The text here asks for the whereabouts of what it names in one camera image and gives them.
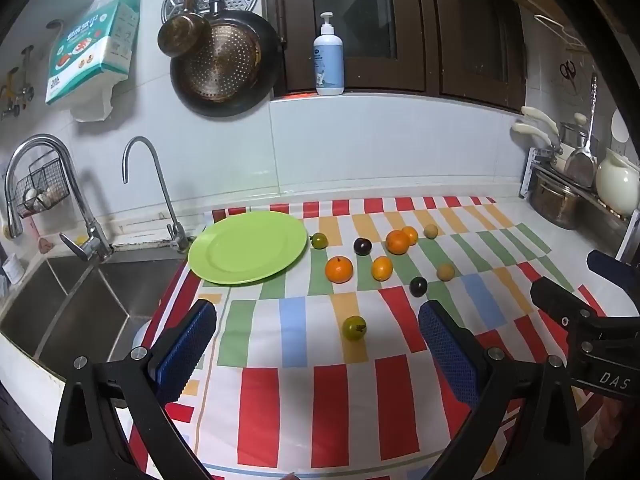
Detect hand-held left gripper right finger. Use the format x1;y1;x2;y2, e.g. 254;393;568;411
418;300;584;480

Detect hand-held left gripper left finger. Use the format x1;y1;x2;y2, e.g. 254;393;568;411
52;299;218;480

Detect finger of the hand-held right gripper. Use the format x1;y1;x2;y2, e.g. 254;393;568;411
586;250;640;307
531;276;608;341

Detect green plate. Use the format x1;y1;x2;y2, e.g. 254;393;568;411
188;211;308;287

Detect large round orange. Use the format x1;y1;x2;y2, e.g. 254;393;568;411
385;229;412;255

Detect orange mandarin with stem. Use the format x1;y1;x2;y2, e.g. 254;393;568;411
325;256;354;284

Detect metal dish rack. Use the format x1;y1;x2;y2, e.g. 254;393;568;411
520;147;640;261

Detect white ceramic jug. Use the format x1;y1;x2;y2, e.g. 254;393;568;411
595;147;640;216

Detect stainless steel pot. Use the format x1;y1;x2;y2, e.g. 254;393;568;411
529;165;586;231

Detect stainless steel sink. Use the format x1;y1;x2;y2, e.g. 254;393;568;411
0;255;188;376

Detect striped colourful tablecloth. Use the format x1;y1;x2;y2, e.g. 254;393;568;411
127;196;626;480

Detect steel spatula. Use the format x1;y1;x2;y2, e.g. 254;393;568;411
565;74;599;188

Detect steel utensil holder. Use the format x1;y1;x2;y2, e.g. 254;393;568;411
559;122;598;161

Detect thin steel gooseneck faucet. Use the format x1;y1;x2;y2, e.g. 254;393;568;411
122;136;190;253

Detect large steel kitchen faucet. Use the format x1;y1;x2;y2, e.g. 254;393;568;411
4;134;113;262

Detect dark frying pan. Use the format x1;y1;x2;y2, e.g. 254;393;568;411
170;0;282;119

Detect hanging small utensils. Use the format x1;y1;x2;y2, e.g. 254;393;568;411
0;45;36;121

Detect small copper saucepan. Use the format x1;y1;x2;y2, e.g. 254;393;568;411
157;0;212;59

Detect paper towel pack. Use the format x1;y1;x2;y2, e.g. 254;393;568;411
45;0;146;122

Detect white pump bottle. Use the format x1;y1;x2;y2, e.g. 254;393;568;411
313;11;346;96

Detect black wire basket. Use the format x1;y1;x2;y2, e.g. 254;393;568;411
9;158;71;218

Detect white wire hanger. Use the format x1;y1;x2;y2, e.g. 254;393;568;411
532;12;588;53

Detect dark wooden window frame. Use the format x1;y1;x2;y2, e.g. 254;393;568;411
265;0;528;113

